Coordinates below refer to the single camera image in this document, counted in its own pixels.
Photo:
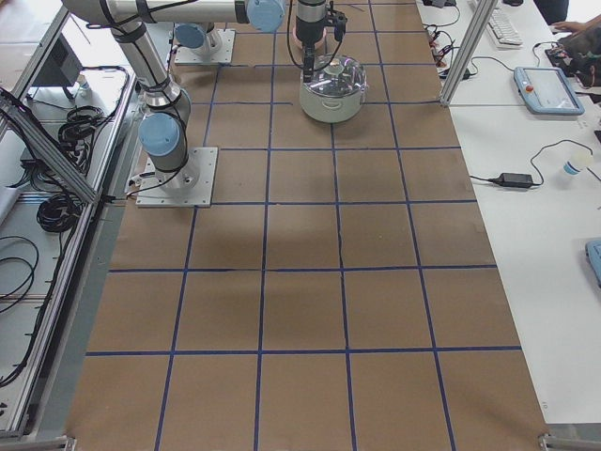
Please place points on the pale green cooking pot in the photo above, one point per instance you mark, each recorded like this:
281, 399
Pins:
331, 110

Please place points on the pink bowl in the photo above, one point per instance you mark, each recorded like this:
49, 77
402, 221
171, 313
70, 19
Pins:
299, 44

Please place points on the black power adapter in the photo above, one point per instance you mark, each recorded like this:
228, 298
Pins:
513, 180

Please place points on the aluminium frame post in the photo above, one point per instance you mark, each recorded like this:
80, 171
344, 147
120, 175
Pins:
474, 32

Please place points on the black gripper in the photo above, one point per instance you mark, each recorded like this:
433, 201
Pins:
310, 23

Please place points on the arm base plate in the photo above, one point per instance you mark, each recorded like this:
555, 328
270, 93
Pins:
185, 57
192, 186

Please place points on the white keyboard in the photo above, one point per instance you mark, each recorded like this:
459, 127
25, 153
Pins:
502, 31

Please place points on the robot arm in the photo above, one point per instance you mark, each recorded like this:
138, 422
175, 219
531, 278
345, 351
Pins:
199, 40
163, 134

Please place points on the glass pot lid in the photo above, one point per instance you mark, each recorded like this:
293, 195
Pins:
336, 77

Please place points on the paper cup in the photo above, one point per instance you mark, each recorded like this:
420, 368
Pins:
577, 162

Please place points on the blue teach pendant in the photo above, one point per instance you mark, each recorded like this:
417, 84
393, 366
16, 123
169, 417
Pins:
546, 91

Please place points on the person hand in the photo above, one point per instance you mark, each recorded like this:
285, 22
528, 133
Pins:
569, 27

